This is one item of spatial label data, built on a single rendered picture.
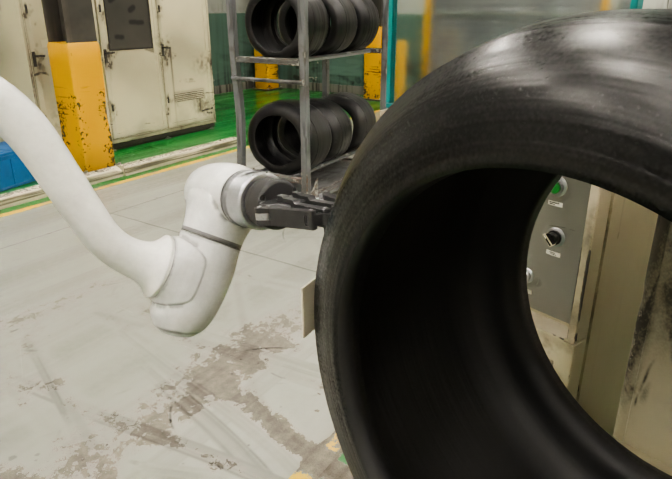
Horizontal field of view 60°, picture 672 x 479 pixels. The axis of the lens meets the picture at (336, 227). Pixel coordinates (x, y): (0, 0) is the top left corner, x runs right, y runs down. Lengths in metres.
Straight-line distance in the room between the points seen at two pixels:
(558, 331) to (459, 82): 0.86
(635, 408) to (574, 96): 0.58
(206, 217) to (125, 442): 1.58
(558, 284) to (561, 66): 0.88
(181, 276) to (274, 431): 1.49
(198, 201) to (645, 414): 0.70
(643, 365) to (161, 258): 0.68
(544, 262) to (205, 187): 0.68
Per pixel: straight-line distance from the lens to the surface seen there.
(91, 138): 6.05
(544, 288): 1.26
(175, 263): 0.91
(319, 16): 4.09
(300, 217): 0.74
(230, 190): 0.89
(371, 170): 0.49
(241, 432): 2.35
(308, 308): 0.64
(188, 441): 2.35
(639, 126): 0.36
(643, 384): 0.86
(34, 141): 0.88
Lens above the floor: 1.49
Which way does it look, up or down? 21 degrees down
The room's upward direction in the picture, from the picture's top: straight up
